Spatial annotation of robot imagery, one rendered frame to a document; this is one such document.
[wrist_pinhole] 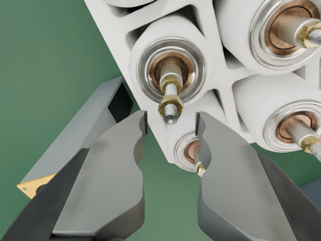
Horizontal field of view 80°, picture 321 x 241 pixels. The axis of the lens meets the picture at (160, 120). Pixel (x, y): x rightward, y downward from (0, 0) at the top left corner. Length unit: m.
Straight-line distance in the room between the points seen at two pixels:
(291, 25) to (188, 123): 0.14
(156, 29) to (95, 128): 0.17
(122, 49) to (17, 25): 0.32
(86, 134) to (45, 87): 0.32
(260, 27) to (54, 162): 0.26
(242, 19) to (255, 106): 0.11
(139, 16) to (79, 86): 0.32
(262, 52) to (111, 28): 0.18
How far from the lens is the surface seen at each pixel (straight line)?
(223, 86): 0.31
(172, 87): 0.17
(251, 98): 0.29
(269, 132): 0.28
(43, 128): 0.67
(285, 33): 0.21
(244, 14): 0.22
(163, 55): 0.21
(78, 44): 0.51
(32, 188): 0.28
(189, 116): 0.26
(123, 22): 0.28
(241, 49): 0.22
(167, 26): 0.21
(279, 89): 0.27
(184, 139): 0.26
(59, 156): 0.28
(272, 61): 0.23
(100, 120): 0.32
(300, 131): 0.27
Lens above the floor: 0.45
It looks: 57 degrees down
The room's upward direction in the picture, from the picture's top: 175 degrees counter-clockwise
